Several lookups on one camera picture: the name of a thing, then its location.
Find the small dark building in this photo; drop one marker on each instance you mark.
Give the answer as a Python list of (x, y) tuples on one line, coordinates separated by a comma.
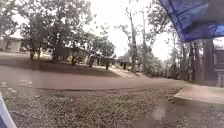
[(124, 61)]

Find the low building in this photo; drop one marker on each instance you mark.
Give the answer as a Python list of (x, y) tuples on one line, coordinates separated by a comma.
[(81, 54)]

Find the reddish brown road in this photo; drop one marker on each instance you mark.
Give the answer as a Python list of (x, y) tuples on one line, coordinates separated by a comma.
[(83, 80)]

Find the grey gravel ground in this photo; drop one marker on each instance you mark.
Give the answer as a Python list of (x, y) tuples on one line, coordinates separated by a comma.
[(83, 110)]

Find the row of trees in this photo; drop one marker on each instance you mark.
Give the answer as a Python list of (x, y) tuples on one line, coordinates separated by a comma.
[(61, 23)]

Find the blue tarpaulin canopy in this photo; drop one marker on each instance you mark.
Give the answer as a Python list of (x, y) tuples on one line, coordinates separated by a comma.
[(195, 16)]

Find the dark wooden shelter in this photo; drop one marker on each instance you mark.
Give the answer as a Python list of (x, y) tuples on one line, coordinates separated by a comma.
[(208, 60)]

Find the pale concrete slab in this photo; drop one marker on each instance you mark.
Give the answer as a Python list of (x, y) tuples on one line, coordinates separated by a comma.
[(204, 93)]

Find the pale building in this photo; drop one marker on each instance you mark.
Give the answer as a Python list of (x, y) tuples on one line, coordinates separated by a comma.
[(13, 45)]

